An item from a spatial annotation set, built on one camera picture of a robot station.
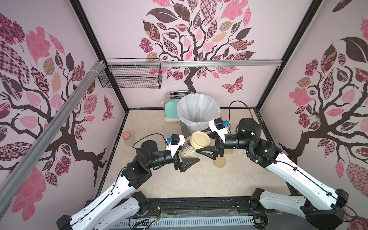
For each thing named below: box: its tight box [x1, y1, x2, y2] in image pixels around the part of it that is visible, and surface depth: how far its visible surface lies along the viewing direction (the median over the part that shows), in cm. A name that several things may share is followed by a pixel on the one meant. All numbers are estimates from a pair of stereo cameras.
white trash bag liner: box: [176, 93, 221, 131], surface depth 94 cm
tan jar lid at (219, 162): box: [212, 156, 227, 168], surface depth 90 cm
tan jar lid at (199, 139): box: [189, 131, 211, 150], surface depth 55 cm
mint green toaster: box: [161, 90, 192, 123], surface depth 108 cm
